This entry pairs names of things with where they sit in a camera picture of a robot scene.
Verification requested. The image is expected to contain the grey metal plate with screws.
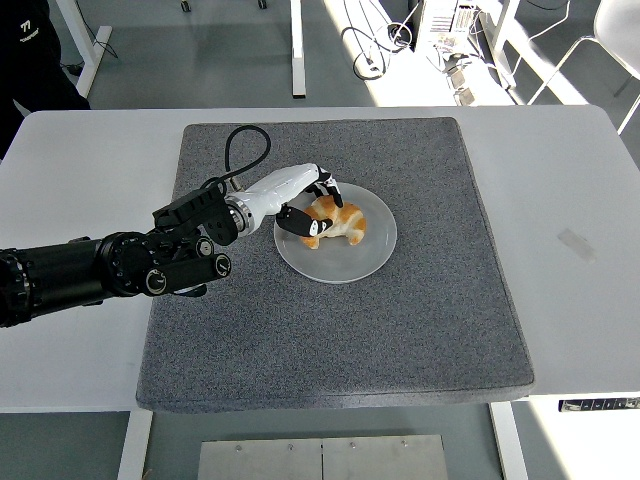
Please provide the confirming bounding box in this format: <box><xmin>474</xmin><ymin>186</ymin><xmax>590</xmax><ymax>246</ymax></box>
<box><xmin>197</xmin><ymin>434</ymin><xmax>448</xmax><ymax>480</ymax></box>

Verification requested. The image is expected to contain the pale grey round plate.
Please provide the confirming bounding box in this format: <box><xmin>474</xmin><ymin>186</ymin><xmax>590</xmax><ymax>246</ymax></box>
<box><xmin>273</xmin><ymin>182</ymin><xmax>399</xmax><ymax>285</ymax></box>

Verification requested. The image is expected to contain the table height control panel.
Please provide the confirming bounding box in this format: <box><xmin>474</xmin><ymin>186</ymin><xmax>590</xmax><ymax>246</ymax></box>
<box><xmin>558</xmin><ymin>397</ymin><xmax>640</xmax><ymax>414</ymax></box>

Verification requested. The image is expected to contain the white table leg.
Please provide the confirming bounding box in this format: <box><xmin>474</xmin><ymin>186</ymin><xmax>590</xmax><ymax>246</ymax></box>
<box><xmin>116</xmin><ymin>409</ymin><xmax>154</xmax><ymax>480</ymax></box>
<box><xmin>488</xmin><ymin>401</ymin><xmax>530</xmax><ymax>480</ymax></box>

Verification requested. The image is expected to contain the black coiled floor cable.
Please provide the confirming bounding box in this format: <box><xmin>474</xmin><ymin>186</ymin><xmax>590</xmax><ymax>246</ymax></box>
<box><xmin>340</xmin><ymin>3</ymin><xmax>422</xmax><ymax>80</ymax></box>

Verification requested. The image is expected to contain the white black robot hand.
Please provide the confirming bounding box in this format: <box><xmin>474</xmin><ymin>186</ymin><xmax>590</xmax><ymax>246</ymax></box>
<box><xmin>243</xmin><ymin>162</ymin><xmax>345</xmax><ymax>238</ymax></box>

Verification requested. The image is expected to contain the grey speckled mat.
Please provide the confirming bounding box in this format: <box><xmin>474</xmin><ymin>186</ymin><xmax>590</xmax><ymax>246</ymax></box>
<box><xmin>135</xmin><ymin>116</ymin><xmax>536</xmax><ymax>414</ymax></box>

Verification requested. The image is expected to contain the white background desk leg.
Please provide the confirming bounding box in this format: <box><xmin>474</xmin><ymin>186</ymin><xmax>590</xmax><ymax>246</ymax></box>
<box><xmin>289</xmin><ymin>0</ymin><xmax>307</xmax><ymax>99</ymax></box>
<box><xmin>55</xmin><ymin>0</ymin><xmax>114</xmax><ymax>100</ymax></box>

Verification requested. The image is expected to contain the grey tape patch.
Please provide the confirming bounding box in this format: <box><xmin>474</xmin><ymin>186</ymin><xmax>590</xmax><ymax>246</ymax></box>
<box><xmin>558</xmin><ymin>229</ymin><xmax>600</xmax><ymax>265</ymax></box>

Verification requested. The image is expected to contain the white chair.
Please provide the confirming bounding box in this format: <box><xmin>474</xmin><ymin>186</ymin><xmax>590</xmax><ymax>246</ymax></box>
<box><xmin>528</xmin><ymin>0</ymin><xmax>640</xmax><ymax>136</ymax></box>

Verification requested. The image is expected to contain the white background desk frame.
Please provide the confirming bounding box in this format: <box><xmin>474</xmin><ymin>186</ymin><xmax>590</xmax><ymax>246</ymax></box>
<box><xmin>487</xmin><ymin>0</ymin><xmax>522</xmax><ymax>91</ymax></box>

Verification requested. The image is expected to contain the open computer case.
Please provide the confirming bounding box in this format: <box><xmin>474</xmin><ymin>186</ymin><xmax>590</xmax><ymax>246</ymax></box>
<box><xmin>413</xmin><ymin>0</ymin><xmax>482</xmax><ymax>55</ymax></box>

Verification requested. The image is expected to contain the golden croissant bread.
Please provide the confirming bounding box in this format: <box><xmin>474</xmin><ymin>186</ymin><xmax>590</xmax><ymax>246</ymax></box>
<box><xmin>299</xmin><ymin>194</ymin><xmax>367</xmax><ymax>249</ymax></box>

